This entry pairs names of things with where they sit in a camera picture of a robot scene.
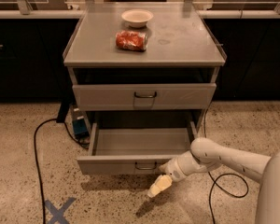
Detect grey drawer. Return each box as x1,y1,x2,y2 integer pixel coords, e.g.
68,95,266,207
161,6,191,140
77,121,197,175
73,83,217,111

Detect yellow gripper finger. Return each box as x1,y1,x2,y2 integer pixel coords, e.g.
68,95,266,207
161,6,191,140
147,175,173,198

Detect blue box on floor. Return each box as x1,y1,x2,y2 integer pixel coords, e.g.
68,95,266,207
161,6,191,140
70,105,89,139

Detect blue tape cross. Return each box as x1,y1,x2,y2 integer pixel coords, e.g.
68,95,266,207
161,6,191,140
45,197,76,224

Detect grey closed top drawer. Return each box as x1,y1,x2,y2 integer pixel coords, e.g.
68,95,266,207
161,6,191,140
73,83,217,111

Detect red crushed soda can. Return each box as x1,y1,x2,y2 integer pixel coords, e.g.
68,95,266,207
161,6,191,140
116,31,147,51

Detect dark counter cabinets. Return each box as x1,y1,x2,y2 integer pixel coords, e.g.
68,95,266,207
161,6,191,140
0,18,280,103

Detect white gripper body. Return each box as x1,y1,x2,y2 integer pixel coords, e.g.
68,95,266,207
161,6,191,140
160,154,189,182

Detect white bowl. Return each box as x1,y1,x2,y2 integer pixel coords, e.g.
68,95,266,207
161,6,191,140
121,9,153,28

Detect grey drawer cabinet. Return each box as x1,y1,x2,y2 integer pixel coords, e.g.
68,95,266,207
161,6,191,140
64,3,225,134

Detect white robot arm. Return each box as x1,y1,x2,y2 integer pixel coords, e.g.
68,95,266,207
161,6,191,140
147,137,280,224

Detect black cable on left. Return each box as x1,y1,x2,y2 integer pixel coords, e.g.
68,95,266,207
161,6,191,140
33,118,91,224

